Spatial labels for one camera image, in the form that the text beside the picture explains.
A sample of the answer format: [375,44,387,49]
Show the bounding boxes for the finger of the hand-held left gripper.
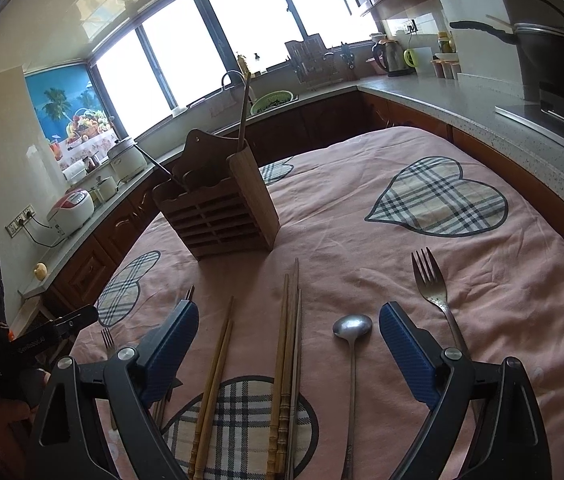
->
[54,306,99,342]

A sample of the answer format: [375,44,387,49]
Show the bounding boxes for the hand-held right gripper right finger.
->
[378,301,553,480]

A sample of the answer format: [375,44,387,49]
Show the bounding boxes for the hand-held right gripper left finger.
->
[27,299,200,480]

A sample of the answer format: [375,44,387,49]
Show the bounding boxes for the small metal fork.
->
[101,328,118,361]

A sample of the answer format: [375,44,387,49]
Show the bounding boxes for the metal spoon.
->
[332,314,374,480]

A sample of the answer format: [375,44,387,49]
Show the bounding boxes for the large metal fork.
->
[411,247,473,361]

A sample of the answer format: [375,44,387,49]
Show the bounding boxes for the carved wooden chopstick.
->
[279,285,296,480]
[269,273,290,480]

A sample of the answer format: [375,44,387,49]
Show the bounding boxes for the wooden utensil holder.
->
[152,129,281,261]

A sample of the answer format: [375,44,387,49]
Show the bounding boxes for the white and red rice cooker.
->
[47,189,97,236]

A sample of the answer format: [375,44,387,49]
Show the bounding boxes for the pink blanket with plaid hearts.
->
[69,125,564,480]

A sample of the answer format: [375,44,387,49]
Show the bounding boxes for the small white lidded pot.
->
[93,175,119,203]

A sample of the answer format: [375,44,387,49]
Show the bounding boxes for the paper towel roll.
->
[62,162,88,183]

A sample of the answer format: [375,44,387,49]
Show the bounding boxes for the cream electric cooker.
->
[107,136,148,183]

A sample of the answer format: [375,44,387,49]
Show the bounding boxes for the long wooden chopstick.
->
[237,71,254,153]

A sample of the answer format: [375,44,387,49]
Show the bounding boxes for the brown wooden base cabinets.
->
[42,91,564,321]

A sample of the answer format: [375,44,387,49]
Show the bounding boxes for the grey speckled kitchen countertop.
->
[17,72,564,301]

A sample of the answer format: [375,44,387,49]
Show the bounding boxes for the green colander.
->
[250,91,294,115]

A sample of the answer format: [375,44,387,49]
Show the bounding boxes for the metal kitchen faucet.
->
[220,71,253,106]

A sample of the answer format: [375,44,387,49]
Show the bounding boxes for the black cooktop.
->
[494,80,564,146]

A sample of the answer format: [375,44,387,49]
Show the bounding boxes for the pink seasoning jars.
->
[431,57,463,81]

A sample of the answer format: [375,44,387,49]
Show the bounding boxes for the green and white cup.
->
[403,46,433,76]

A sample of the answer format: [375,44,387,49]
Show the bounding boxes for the steel electric kettle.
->
[372,37,410,77]

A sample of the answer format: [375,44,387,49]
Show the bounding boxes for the wooden knife and dish rack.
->
[284,34,343,88]

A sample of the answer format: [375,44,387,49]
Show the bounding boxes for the large kitchen window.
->
[89,0,380,136]

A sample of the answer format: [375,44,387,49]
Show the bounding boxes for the black power cable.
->
[23,217,60,248]

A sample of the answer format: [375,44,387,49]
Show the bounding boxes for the wall socket strip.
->
[6,204,37,238]

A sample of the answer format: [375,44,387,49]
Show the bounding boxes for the blue fruit wall poster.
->
[24,65,118,171]

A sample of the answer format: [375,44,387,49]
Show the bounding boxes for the black wok with handle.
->
[449,0,564,71]

